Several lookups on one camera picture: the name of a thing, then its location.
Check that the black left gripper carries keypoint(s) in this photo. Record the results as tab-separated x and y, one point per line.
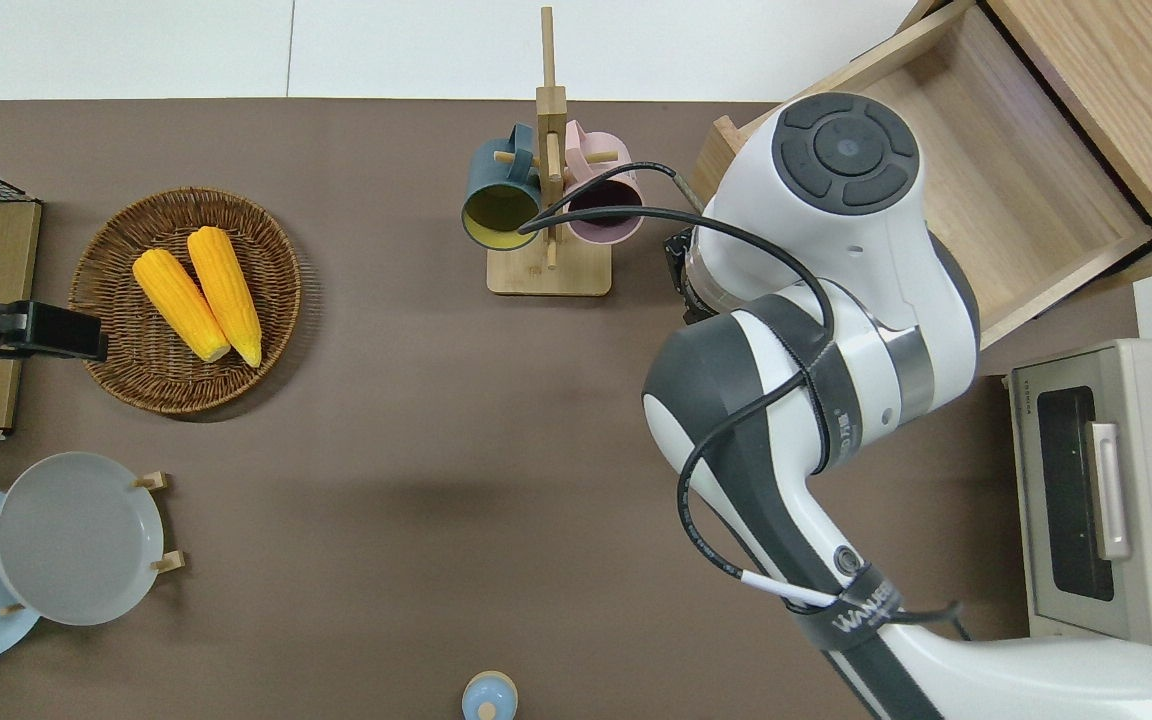
56	332

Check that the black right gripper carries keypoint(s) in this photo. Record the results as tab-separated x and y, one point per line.
681	270

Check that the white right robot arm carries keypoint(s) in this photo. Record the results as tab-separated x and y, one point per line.
816	250

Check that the round wicker basket tray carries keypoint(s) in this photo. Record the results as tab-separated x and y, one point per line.
126	370

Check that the yellow corn cob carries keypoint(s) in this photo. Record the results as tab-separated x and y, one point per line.
176	300
226	290

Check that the wooden mug tree stand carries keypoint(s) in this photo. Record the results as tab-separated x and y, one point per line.
548	272

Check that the pink mug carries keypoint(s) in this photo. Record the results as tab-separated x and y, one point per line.
608	150

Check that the wooden plate rack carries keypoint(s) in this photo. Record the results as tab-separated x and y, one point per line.
161	481

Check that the grey plate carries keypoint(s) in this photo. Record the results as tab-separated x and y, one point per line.
76	540

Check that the dark blue mug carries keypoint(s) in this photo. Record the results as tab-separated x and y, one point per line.
496	170

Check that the white toaster oven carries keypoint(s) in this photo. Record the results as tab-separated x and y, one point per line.
1066	480

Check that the blue lid with wooden knob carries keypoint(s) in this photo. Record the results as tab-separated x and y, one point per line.
489	698

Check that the wooden cabinet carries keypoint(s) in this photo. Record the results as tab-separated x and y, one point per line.
1136	80

